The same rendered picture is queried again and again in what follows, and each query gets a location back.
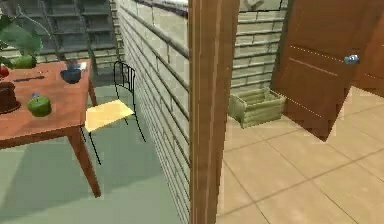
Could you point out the green slatted crate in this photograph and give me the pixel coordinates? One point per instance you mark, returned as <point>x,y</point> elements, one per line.
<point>256,107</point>

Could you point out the dark blue bowl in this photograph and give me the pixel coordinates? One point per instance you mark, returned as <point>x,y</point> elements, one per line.
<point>70,76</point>

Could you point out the brown wooden table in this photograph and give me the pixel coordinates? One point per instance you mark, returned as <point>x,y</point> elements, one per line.
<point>60,110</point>

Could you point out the brown wooden room door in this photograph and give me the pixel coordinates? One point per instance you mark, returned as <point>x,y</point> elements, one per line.
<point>316,63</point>

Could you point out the green apple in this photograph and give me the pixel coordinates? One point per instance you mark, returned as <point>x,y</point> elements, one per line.
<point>39,106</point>

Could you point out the black knife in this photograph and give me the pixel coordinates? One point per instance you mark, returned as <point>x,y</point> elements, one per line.
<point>28,79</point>

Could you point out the silver door knob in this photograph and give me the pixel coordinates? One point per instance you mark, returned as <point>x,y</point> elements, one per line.
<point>351,59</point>

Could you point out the green house plant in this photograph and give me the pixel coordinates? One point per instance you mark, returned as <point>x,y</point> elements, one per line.
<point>20,40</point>

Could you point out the dark brown round cake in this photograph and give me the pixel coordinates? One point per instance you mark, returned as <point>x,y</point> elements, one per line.
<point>6,97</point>

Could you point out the red apple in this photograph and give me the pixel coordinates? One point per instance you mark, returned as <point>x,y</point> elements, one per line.
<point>3,71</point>

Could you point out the brown wooden door frame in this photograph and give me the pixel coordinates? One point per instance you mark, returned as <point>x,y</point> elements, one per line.
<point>209,110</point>

